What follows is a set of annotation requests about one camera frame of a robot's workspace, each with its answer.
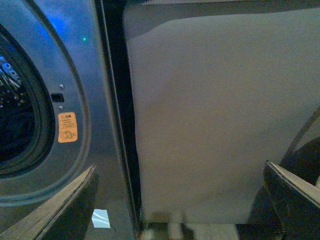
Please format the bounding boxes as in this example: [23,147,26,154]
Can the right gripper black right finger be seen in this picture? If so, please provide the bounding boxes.
[263,161,320,240]

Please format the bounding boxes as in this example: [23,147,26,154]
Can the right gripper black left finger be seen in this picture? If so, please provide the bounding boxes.
[0,164,99,240]

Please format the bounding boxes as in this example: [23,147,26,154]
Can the grey front-load washing machine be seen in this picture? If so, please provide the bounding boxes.
[0,0,139,240]

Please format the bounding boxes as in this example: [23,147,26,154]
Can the white paper label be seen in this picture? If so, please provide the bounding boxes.
[91,209,111,229]

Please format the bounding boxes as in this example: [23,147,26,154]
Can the orange warning sticker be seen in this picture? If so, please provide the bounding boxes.
[58,112,78,143]

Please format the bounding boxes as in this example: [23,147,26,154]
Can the grey side cabinet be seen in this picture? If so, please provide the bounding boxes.
[123,0,320,225]

